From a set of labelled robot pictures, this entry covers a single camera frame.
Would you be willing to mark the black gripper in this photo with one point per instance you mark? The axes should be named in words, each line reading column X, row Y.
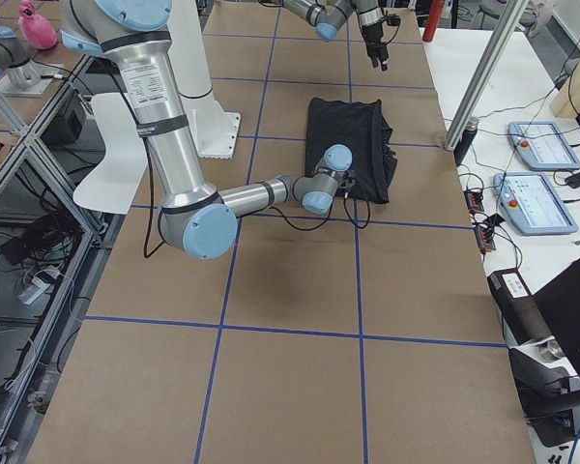
column 346, row 183
column 373, row 35

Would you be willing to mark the black graphic t-shirt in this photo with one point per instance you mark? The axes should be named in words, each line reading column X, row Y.
column 362, row 128

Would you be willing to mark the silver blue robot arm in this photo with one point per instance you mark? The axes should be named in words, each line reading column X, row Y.
column 328, row 18
column 195, row 216

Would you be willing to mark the third robot base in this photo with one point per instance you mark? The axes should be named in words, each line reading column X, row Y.
column 20, row 76

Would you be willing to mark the red bottle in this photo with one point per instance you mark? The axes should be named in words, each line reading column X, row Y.
column 433, row 20

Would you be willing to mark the black water bottle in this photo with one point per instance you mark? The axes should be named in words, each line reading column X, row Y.
column 467, row 137

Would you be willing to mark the lower blue teach pendant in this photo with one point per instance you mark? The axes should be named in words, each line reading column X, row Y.
column 531, row 204

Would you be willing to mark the blue teach pendant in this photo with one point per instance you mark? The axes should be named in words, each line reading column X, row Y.
column 542, row 146
column 531, row 204

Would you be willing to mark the upper blue teach pendant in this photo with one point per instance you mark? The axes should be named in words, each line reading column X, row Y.
column 542, row 146

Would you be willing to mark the white plastic chair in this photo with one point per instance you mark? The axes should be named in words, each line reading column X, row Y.
column 111, row 186

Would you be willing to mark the black monitor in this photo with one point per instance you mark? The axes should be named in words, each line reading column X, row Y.
column 559, row 304

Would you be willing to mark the black box device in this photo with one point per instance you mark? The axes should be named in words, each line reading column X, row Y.
column 67, row 123

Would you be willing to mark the pink plush toy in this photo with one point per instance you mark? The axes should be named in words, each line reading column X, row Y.
column 35, row 28

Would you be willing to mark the grey aluminium frame post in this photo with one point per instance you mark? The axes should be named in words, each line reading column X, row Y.
column 486, row 65

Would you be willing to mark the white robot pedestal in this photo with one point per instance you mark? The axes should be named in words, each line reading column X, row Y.
column 214, row 130

